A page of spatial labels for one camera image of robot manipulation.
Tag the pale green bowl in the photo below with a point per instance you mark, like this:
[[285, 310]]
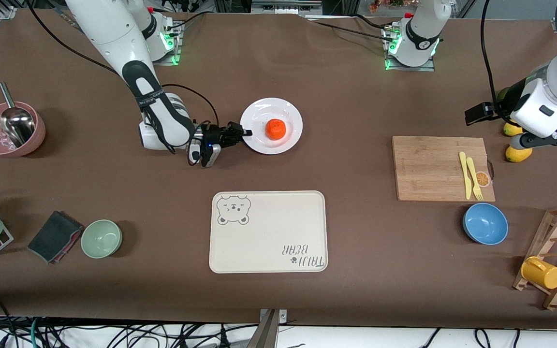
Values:
[[101, 239]]

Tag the cream bear print tray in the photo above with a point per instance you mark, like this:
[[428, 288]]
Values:
[[269, 232]]

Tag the grey metal clamp bracket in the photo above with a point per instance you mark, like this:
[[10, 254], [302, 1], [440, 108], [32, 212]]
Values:
[[282, 316]]

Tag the aluminium frame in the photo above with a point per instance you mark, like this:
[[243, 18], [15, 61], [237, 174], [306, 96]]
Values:
[[285, 6]]

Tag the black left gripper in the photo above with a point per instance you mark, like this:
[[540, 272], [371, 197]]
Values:
[[502, 105]]

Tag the dark grey folded cloth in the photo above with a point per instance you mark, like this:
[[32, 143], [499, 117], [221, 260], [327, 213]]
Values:
[[53, 234]]

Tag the bamboo cutting board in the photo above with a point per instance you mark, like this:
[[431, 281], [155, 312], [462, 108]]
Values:
[[423, 164]]

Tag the brown table cover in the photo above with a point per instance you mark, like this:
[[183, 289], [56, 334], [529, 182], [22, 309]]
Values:
[[380, 266]]

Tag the yellow plastic knife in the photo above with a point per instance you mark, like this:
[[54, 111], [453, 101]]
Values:
[[466, 179]]

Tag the orange slice tag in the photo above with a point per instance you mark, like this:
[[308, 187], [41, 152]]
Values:
[[483, 179]]

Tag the yellow plastic fork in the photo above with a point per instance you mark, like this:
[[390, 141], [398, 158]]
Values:
[[474, 179]]

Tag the dark metal beam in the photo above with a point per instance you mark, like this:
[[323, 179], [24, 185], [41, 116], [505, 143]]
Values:
[[266, 333]]

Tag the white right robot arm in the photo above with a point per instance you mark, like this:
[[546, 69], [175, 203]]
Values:
[[114, 38]]

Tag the white round plate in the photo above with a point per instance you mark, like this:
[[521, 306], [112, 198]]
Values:
[[278, 106]]

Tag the wooden peg rack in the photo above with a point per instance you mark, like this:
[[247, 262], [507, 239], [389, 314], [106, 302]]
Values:
[[547, 241]]

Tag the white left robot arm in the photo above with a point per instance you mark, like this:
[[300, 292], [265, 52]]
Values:
[[421, 34]]

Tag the yellow lemon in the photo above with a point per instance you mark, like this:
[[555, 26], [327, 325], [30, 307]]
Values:
[[511, 129], [518, 154]]

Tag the pink folded cloth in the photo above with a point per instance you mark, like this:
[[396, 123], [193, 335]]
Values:
[[74, 238]]

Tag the blue bowl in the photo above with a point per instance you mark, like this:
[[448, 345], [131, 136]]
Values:
[[485, 224]]

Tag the yellow mug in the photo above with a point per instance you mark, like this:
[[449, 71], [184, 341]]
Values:
[[542, 273]]

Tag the orange mandarin fruit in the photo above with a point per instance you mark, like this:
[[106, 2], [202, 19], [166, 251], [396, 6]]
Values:
[[276, 129]]

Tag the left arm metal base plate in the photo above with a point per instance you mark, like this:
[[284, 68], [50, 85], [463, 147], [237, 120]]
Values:
[[418, 69]]

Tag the metal scoop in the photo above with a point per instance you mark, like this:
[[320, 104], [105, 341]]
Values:
[[17, 125]]

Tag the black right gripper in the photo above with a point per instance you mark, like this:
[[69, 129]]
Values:
[[214, 134]]

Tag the dark green avocado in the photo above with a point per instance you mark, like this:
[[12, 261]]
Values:
[[502, 94]]

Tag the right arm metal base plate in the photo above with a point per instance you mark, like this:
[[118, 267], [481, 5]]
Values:
[[174, 57]]

